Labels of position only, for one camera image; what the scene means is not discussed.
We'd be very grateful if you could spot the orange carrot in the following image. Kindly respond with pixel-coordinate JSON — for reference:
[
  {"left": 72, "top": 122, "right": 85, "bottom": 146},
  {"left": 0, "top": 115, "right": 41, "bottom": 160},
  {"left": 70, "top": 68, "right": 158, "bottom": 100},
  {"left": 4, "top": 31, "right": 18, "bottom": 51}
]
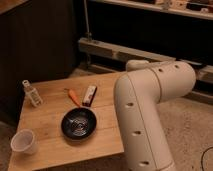
[{"left": 68, "top": 89, "right": 81, "bottom": 107}]

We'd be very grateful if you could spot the clear spray bottle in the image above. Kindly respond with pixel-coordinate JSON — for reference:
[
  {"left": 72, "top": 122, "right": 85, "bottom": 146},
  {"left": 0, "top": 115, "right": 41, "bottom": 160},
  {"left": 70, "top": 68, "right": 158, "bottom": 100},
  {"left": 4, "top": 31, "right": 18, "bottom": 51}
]
[{"left": 22, "top": 80, "right": 43, "bottom": 107}]

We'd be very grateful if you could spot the black frying pan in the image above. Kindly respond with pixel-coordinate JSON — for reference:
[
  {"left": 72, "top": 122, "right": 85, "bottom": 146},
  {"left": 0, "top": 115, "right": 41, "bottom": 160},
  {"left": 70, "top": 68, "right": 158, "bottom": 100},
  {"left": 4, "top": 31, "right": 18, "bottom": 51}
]
[{"left": 61, "top": 108, "right": 97, "bottom": 141}]

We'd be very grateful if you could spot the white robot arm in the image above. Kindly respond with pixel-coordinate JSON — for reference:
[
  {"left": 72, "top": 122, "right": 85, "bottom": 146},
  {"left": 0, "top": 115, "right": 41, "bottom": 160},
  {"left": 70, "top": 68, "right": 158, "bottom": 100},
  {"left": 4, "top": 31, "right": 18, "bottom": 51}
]
[{"left": 114, "top": 61, "right": 196, "bottom": 171}]

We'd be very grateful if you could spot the wall shelf with items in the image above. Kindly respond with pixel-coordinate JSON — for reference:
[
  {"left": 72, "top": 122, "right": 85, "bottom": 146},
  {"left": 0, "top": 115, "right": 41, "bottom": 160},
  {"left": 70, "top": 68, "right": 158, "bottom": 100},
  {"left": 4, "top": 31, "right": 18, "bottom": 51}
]
[{"left": 91, "top": 0, "right": 213, "bottom": 21}]

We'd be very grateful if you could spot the wooden table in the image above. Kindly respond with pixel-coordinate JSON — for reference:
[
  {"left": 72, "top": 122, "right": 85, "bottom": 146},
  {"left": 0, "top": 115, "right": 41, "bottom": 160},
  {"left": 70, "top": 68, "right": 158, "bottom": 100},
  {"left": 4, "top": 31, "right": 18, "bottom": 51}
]
[{"left": 8, "top": 73, "right": 123, "bottom": 171}]

